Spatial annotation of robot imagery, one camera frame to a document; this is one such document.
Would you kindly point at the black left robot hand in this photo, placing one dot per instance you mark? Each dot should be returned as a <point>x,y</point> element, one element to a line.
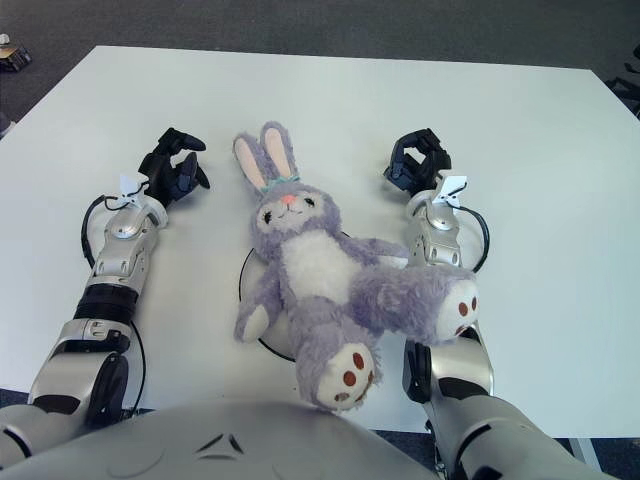
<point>170,170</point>

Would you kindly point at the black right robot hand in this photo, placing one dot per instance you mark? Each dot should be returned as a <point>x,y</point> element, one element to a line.
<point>417,165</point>

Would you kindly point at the purple plush bunny doll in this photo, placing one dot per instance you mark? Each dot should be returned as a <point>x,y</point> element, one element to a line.
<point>320,280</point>

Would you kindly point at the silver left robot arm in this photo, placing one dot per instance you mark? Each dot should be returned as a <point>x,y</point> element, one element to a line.
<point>110,270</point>

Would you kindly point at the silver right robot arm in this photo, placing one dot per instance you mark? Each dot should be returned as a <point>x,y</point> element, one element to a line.
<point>440,240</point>

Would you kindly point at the white plate with black rim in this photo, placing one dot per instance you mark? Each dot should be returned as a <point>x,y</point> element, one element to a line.
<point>250,280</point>

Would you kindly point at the black and brown box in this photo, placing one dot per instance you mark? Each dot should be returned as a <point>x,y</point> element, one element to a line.
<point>15,56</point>

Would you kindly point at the white crumpled cloth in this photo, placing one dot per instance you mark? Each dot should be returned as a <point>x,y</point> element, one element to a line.
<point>4,38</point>

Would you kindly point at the black chair base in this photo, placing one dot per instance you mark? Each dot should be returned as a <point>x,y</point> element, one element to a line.
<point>625,85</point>

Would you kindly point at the grey robot torso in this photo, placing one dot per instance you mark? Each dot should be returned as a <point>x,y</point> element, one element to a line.
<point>225,450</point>

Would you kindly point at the grey table leg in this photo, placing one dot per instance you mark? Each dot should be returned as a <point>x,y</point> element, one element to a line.
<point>585,457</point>

